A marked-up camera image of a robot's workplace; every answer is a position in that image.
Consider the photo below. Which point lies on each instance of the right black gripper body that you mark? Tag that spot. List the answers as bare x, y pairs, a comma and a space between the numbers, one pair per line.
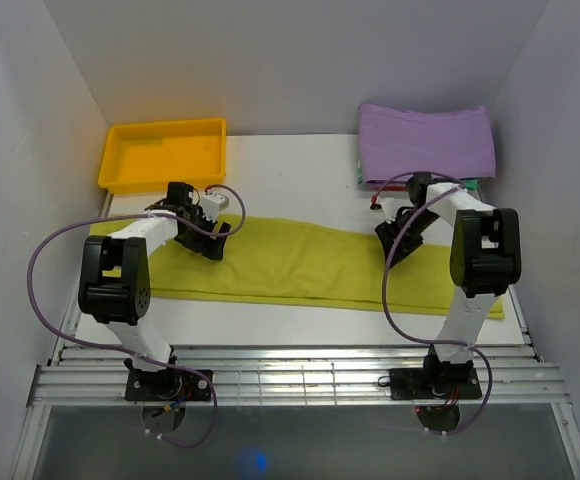
401, 222

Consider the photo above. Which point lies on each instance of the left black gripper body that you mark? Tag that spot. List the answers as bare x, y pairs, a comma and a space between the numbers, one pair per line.
188, 238

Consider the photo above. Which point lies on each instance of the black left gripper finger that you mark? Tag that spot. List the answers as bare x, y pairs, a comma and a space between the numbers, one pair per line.
225, 229
213, 248

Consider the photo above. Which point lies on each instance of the yellow-green trousers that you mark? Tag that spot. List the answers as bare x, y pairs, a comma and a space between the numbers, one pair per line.
284, 262

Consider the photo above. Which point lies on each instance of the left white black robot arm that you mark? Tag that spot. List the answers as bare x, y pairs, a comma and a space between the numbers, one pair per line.
115, 286

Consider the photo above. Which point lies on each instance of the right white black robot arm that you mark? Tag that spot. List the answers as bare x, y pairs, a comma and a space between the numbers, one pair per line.
485, 260

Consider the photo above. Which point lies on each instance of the folded purple trousers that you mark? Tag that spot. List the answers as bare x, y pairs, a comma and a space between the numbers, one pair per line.
393, 142

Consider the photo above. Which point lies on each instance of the folded red garment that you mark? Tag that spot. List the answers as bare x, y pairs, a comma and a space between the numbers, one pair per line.
389, 188

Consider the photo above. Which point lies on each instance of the folded green garment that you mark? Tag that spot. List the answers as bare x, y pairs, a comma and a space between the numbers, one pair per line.
470, 183

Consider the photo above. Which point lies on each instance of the yellow plastic tray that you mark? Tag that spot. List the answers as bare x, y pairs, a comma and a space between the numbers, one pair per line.
145, 157

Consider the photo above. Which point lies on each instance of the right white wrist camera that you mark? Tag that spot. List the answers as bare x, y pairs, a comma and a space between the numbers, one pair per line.
390, 207

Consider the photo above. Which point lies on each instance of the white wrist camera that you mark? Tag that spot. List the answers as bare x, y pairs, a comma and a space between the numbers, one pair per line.
390, 207
211, 205

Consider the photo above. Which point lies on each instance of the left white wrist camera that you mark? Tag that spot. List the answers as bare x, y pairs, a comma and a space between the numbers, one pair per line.
211, 205

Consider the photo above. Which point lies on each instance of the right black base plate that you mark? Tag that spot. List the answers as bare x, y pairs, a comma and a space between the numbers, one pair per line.
412, 384

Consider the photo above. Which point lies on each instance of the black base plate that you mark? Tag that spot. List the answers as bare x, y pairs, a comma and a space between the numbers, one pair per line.
167, 385
412, 384

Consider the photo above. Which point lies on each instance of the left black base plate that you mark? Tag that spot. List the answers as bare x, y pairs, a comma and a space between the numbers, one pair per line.
167, 385

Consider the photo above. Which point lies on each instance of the aluminium rail frame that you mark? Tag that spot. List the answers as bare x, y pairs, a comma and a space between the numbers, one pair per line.
259, 377

